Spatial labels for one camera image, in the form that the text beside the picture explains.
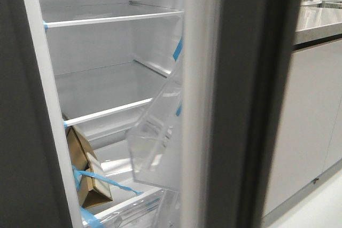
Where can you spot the grey fridge door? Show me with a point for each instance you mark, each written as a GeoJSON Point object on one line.
{"type": "Point", "coordinates": [236, 61]}
{"type": "Point", "coordinates": [32, 192]}

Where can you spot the clear door bin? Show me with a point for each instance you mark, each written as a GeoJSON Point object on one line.
{"type": "Point", "coordinates": [155, 140]}

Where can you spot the white fridge interior body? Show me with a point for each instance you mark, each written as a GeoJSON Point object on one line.
{"type": "Point", "coordinates": [71, 49]}

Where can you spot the middle glass fridge shelf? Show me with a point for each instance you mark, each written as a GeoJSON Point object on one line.
{"type": "Point", "coordinates": [95, 93]}

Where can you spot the glass fridge shelf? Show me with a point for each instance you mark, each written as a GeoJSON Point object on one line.
{"type": "Point", "coordinates": [95, 93]}
{"type": "Point", "coordinates": [54, 17]}

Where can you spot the upper glass fridge shelf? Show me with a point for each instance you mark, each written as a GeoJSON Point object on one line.
{"type": "Point", "coordinates": [54, 17]}

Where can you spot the light grey cabinet door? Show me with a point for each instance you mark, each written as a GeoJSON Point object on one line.
{"type": "Point", "coordinates": [309, 111]}
{"type": "Point", "coordinates": [334, 149]}

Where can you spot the middle blue tape strip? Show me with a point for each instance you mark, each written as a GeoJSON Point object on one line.
{"type": "Point", "coordinates": [178, 112]}

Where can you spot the blue tape strip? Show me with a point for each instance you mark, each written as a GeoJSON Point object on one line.
{"type": "Point", "coordinates": [178, 112]}
{"type": "Point", "coordinates": [178, 49]}

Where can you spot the upper blue tape strip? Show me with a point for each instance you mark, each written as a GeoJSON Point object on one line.
{"type": "Point", "coordinates": [178, 49]}

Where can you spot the clear crisper drawer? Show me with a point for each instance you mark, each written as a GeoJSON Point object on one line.
{"type": "Point", "coordinates": [155, 207]}

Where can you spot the blue tape around box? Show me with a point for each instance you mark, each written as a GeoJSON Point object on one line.
{"type": "Point", "coordinates": [107, 178]}

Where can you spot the brown cardboard box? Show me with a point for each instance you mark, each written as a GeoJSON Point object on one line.
{"type": "Point", "coordinates": [91, 191]}

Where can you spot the grey kitchen countertop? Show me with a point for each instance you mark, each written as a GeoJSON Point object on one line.
{"type": "Point", "coordinates": [315, 23]}

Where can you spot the metal sink rack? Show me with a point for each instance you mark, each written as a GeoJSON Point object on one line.
{"type": "Point", "coordinates": [333, 4]}

